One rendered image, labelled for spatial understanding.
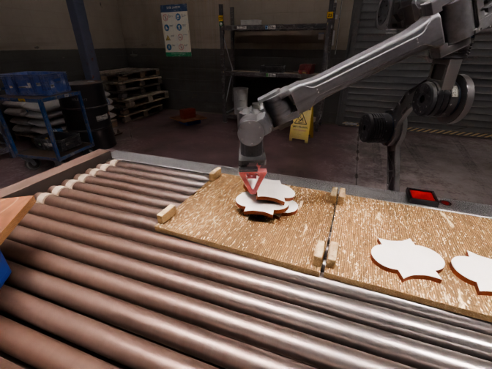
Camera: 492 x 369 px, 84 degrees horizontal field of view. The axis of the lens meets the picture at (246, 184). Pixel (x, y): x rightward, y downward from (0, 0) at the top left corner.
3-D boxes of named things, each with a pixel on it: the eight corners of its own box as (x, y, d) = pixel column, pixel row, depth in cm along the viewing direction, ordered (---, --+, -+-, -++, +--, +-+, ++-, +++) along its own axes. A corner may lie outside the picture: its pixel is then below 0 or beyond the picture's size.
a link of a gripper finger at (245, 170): (239, 198, 69) (238, 164, 65) (239, 185, 75) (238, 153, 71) (266, 198, 69) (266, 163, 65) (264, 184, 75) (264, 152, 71)
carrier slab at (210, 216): (218, 176, 98) (218, 172, 98) (337, 198, 84) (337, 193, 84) (154, 230, 69) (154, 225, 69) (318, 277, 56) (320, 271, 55)
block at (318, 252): (316, 247, 61) (318, 238, 60) (324, 250, 61) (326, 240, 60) (311, 266, 56) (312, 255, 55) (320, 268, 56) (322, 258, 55)
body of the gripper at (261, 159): (239, 168, 66) (238, 138, 63) (239, 152, 75) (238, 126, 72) (266, 167, 66) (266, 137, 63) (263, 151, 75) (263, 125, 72)
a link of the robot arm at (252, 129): (293, 119, 67) (278, 86, 64) (299, 133, 57) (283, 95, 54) (249, 140, 70) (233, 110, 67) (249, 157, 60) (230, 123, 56)
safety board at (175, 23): (165, 56, 572) (159, 4, 530) (191, 56, 553) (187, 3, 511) (165, 56, 570) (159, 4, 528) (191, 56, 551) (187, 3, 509)
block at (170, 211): (170, 211, 75) (170, 203, 73) (176, 213, 74) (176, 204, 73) (157, 223, 70) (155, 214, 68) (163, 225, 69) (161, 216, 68)
